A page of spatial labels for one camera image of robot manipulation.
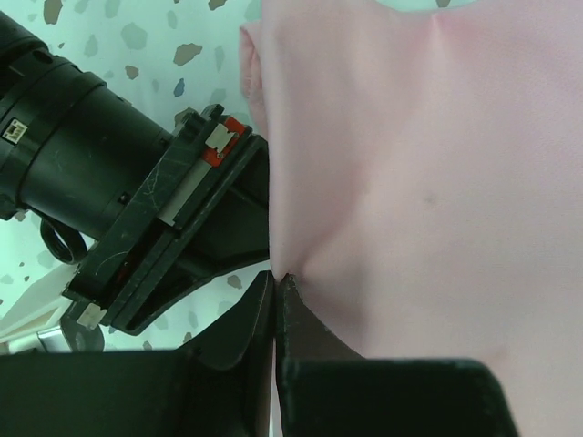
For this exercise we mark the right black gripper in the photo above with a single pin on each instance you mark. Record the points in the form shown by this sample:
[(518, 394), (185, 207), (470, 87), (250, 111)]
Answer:
[(200, 213)]

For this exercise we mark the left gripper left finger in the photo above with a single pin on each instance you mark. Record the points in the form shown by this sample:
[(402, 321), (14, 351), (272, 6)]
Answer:
[(217, 384)]

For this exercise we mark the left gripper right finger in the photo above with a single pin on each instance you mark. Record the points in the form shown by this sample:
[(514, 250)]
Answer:
[(325, 388)]

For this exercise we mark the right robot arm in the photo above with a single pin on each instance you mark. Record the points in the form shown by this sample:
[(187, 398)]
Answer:
[(72, 151)]

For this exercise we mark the pink t shirt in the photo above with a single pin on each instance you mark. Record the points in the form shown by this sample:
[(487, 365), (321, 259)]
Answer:
[(426, 183)]

